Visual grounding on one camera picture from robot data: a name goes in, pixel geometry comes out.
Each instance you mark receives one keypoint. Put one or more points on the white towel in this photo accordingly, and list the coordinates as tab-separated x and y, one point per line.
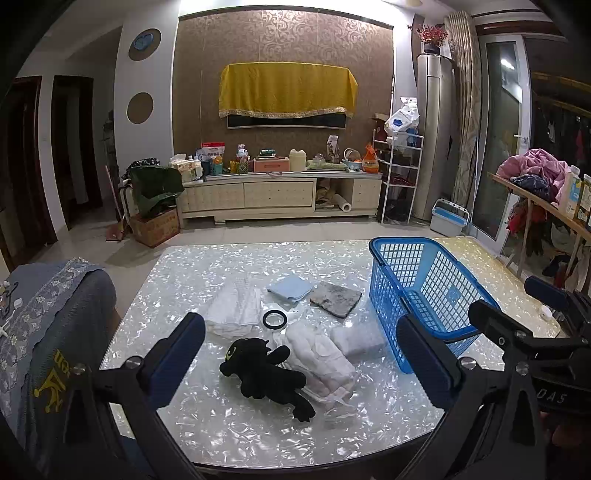
358	339

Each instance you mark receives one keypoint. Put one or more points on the black television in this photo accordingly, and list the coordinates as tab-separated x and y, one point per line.
286	122

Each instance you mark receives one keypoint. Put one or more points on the white plastic bag blue print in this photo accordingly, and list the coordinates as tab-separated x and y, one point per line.
401	120

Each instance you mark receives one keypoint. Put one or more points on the wooden side table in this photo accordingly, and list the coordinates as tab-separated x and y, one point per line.
531	194

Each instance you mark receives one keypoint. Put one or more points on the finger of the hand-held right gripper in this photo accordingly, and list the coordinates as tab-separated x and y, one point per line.
494	321
545	288

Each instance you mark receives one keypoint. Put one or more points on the vase with red flowers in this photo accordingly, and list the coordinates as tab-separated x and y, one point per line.
431	46

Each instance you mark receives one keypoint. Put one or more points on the standing air conditioner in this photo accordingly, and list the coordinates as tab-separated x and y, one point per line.
434	138

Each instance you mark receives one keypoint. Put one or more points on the tissue pack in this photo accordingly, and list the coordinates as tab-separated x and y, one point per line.
184	170

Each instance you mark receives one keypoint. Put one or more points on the white paper roll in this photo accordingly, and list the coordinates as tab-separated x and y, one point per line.
341	203

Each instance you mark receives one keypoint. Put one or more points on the small white round object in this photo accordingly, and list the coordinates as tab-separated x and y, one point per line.
546	313

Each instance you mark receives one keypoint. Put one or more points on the brown bottle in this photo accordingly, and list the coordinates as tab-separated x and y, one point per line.
584	198

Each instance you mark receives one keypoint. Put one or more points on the cardboard box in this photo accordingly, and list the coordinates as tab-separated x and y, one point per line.
157	228

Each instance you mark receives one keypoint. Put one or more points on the chair with blue-grey cover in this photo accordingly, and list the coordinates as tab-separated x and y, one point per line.
55	323

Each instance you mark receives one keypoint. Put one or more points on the white ruffled cloth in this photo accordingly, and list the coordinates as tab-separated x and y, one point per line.
231	309

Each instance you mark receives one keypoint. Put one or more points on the white bottle blue label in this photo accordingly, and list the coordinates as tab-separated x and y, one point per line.
570	189

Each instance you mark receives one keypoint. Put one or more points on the broom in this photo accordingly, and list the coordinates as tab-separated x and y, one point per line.
115	230

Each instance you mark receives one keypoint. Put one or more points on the pink clothes pile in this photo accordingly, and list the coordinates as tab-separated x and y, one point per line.
540	164

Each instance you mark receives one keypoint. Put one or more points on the grey mottled pad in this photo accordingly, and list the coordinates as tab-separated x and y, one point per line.
334	297

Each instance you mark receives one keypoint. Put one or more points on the yellow cloth cover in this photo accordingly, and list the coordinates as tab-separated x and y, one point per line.
286	87

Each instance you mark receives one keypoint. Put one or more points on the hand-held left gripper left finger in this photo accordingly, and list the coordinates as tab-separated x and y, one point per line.
178	357

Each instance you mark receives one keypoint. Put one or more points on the beige television cabinet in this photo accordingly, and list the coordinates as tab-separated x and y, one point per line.
277	194

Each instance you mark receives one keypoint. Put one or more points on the light blue folded cloth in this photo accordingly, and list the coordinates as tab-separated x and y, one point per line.
288	288

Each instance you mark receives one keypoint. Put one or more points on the blue decorative plate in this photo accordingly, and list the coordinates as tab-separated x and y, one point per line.
143	41

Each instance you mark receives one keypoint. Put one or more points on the black plush dragon toy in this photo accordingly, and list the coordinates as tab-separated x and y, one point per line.
263	374

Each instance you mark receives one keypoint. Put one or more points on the red and white box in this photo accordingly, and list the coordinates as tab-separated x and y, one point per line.
213	150

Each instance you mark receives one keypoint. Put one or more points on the orange bag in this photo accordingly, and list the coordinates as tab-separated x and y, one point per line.
371	162

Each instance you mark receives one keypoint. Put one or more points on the glass sliding door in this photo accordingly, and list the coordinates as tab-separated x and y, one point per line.
501	138

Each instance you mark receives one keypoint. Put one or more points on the patterned beige curtain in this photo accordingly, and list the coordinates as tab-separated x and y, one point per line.
464	92

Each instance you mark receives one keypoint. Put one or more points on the white gloves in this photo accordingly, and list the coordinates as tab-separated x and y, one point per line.
318	364

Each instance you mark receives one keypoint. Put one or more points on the blue and white bucket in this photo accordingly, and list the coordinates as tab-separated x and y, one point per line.
445	221

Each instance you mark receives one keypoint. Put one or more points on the blue plastic basket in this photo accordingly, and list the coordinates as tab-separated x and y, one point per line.
392	277

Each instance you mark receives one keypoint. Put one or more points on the pink box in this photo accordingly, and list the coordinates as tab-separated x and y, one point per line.
271	166

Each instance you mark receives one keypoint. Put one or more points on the beige plastic jug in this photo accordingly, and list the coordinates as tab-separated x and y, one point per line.
298	161

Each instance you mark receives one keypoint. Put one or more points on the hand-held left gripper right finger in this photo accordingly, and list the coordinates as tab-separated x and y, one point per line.
427	364

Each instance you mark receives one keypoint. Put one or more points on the dark wooden door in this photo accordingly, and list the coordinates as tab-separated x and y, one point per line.
21	175

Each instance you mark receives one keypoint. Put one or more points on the round wall niche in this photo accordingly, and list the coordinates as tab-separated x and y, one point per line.
141	107

